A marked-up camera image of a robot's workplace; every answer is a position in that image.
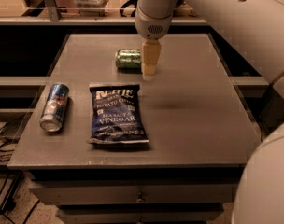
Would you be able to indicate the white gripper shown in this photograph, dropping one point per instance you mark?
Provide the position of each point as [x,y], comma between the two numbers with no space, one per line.
[153,26]

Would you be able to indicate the green soda can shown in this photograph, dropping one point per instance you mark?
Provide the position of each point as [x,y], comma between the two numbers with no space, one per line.
[128,59]

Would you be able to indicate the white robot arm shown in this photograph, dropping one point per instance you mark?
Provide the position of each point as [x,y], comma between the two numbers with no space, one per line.
[255,28]

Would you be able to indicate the blue energy drink can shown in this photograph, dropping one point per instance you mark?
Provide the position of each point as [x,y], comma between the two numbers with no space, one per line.
[52,117]

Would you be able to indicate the black bag on shelf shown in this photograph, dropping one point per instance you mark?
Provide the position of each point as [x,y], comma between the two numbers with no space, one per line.
[127,4]

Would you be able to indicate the blue Kettle chips bag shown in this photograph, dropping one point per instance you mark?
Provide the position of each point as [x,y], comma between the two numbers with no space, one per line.
[115,115]

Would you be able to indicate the grey drawer cabinet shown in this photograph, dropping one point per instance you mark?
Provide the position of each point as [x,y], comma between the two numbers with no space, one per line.
[166,151]

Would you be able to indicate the upper drawer knob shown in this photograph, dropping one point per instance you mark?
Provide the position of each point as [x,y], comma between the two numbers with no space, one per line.
[140,198]

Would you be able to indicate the grey metal shelf rail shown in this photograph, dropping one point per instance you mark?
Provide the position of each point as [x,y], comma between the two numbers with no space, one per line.
[60,13]

